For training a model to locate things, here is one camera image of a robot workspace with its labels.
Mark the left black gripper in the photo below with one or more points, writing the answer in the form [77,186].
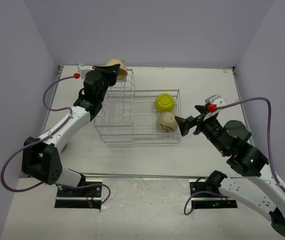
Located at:
[113,70]

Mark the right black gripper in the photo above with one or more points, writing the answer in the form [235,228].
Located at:
[185,124]

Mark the yellow-green bowl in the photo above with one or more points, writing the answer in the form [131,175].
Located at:
[164,103]

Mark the white wire dish rack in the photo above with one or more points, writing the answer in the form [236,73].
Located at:
[129,115]

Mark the red bowl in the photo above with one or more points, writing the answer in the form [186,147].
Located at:
[65,147]

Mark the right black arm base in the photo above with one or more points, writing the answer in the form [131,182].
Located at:
[201,198]

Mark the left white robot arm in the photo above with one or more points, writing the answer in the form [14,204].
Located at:
[41,155]

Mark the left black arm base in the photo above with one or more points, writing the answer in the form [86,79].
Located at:
[92,197]

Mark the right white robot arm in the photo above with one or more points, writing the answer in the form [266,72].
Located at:
[231,140]

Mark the beige bowl with drawing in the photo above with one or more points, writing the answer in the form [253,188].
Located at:
[166,122]

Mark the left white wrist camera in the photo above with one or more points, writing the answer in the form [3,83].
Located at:
[83,69]

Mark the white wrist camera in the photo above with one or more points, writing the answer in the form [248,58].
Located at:
[211,104]
[83,69]

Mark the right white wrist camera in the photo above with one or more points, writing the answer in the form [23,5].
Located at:
[211,104]

